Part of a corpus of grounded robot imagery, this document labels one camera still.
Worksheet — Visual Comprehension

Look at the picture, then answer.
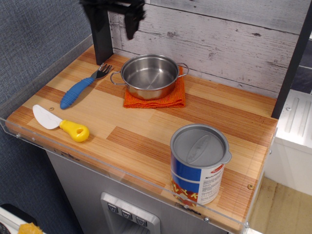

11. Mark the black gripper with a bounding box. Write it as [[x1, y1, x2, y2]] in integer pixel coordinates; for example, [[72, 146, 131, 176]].
[[79, 0, 145, 40]]

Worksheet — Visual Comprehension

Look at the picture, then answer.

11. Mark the blue handled metal fork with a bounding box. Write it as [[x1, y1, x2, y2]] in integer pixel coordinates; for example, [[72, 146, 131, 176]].
[[60, 63, 113, 110]]

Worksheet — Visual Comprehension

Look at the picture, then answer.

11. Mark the stainless steel pot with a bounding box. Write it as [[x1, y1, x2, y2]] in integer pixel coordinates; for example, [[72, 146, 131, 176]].
[[110, 54, 190, 100]]

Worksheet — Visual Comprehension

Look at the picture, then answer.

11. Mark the orange folded cloth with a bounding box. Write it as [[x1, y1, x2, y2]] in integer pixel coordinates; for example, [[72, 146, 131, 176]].
[[123, 77, 186, 109]]

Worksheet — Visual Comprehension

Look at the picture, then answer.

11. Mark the blue labelled soup can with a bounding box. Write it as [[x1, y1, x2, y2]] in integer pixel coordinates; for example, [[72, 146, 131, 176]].
[[170, 124, 232, 206]]

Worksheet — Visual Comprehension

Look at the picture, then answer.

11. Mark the toy fridge dispenser panel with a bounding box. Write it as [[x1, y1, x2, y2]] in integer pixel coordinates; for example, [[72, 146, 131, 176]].
[[100, 192, 161, 234]]

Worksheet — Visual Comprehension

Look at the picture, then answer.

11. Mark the yellow and black object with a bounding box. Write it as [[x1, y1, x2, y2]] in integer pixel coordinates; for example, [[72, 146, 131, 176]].
[[0, 204, 44, 234]]

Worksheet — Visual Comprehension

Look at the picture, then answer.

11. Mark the white toy sink unit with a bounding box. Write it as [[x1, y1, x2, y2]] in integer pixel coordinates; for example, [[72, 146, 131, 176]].
[[264, 90, 312, 195]]

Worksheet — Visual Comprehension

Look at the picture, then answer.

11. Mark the dark vertical post left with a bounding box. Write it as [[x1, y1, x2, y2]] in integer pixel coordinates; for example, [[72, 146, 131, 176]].
[[91, 10, 113, 65]]

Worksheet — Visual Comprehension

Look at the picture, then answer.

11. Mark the dark vertical post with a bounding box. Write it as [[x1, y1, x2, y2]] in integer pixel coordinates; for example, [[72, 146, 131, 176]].
[[91, 10, 113, 65], [271, 1, 312, 119]]

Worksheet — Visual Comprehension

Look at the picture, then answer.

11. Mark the yellow handled white toy knife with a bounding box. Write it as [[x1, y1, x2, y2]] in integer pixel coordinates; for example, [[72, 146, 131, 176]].
[[32, 104, 90, 142]]

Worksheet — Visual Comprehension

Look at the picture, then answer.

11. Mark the clear acrylic guard rail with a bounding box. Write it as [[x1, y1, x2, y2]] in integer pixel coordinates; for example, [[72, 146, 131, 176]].
[[0, 39, 277, 234]]

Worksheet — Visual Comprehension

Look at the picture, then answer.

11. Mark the dark vertical post right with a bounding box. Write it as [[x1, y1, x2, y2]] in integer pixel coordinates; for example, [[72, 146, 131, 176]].
[[271, 1, 312, 119]]

